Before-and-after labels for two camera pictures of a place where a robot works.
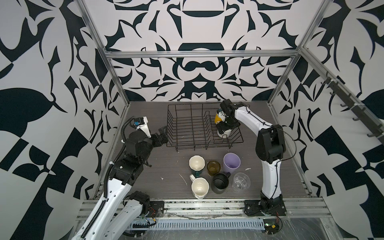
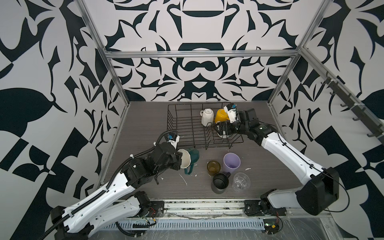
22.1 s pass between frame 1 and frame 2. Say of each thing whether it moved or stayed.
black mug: stayed
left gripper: moved
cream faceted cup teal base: moved
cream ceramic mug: moved
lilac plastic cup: stayed
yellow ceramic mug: stayed
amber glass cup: stayed
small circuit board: stayed
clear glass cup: stayed
